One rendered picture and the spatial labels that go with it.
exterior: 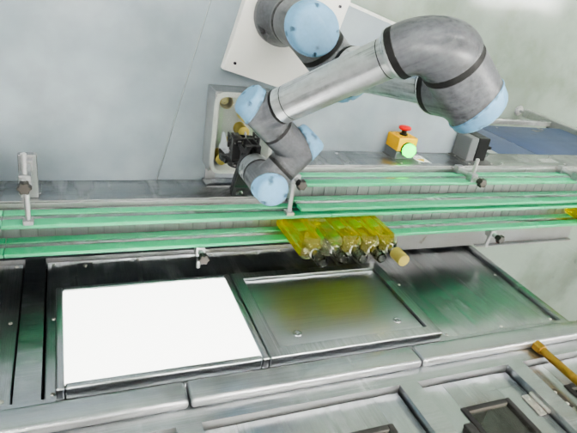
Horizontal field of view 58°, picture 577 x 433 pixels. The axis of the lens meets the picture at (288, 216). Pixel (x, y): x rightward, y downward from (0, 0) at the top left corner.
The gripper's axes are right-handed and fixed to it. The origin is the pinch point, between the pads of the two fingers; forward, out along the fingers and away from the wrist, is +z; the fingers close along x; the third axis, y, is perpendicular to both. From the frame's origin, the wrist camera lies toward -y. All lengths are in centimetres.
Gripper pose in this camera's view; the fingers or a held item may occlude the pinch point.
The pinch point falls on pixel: (229, 146)
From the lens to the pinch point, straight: 146.0
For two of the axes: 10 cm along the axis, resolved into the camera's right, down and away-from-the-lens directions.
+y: 1.2, -8.9, -4.5
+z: -3.6, -4.6, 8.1
